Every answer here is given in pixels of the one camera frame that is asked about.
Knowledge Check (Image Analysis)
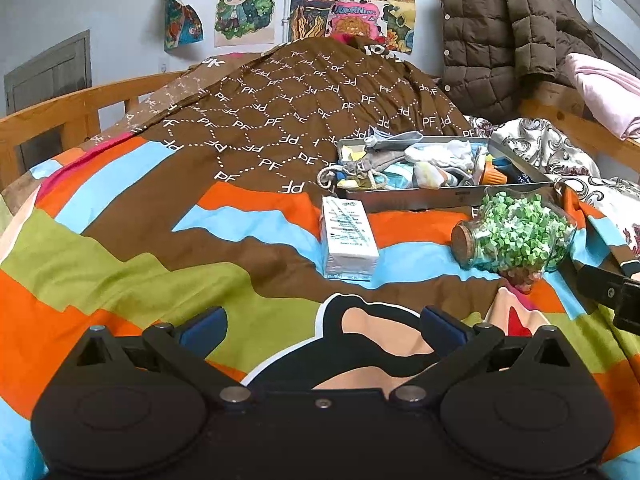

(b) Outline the grey drawstring pouch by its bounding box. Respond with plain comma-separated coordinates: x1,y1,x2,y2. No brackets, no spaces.
317,152,401,193

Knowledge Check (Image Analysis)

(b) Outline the colourful printed duvet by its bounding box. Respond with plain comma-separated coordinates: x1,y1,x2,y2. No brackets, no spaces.
0,35,640,480

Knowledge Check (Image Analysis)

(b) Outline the swirly blue orange wall drawing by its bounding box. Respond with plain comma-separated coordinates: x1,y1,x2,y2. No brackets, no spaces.
289,0,357,43

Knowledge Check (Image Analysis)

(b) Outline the folded fish wall drawing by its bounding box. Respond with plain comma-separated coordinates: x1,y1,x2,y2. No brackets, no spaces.
154,0,205,52

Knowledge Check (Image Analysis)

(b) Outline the brown puffer jacket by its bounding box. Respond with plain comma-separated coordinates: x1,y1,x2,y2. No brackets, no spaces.
437,0,603,123

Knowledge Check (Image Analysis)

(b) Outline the white floral satin cloth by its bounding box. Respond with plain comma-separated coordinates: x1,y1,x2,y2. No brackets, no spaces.
470,117,640,261

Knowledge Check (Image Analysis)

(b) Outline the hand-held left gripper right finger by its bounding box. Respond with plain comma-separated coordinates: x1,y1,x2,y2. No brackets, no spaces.
392,306,571,408

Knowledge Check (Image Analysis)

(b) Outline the glass jar of green stars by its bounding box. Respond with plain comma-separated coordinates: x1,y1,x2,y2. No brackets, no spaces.
450,186,578,293

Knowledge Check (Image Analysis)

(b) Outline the grey wall panel door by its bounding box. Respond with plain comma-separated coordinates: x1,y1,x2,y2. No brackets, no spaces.
4,30,92,116

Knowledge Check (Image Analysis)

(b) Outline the pink cartoon wall drawing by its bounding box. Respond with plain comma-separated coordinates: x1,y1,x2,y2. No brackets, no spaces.
325,0,388,43

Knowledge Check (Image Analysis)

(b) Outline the grey metal tray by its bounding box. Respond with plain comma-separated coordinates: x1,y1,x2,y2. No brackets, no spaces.
336,135,556,213

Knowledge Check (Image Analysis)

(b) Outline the dark navy printed cloth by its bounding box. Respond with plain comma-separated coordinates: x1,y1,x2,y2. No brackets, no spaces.
500,157,538,186

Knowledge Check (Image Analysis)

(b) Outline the white cloth with blue print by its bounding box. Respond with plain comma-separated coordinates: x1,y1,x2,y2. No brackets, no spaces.
405,140,473,171

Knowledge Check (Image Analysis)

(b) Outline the wooden bed frame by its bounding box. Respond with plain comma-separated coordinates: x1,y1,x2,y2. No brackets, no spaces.
0,70,640,196

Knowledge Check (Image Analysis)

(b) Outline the teal striped sock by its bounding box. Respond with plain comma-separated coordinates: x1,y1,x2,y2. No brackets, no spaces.
382,167,418,190

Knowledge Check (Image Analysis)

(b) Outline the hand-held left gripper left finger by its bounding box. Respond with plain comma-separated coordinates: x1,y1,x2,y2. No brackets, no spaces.
75,306,251,408

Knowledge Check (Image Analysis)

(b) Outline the cream striped sock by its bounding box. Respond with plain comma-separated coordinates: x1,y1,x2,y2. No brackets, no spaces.
415,160,451,190

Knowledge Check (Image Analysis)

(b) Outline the blond cartoon child wall drawing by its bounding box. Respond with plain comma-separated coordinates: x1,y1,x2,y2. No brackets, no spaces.
215,0,278,47

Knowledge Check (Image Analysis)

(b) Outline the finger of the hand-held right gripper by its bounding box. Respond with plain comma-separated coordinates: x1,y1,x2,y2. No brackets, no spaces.
577,263,640,333

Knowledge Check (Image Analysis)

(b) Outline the white tissue packet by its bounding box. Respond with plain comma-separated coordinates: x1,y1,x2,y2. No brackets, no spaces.
320,196,381,281

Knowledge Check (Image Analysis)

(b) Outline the pink folded blanket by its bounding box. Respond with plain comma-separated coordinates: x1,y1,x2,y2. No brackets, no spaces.
565,52,640,141

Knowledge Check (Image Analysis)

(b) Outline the white air conditioner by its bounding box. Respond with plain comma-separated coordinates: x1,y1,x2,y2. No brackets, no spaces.
570,0,640,51

